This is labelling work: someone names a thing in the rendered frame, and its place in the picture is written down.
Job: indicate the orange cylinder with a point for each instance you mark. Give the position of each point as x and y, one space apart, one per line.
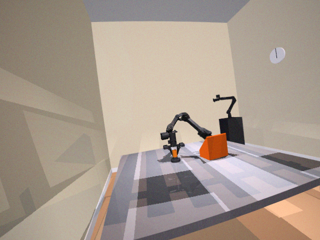
174 153

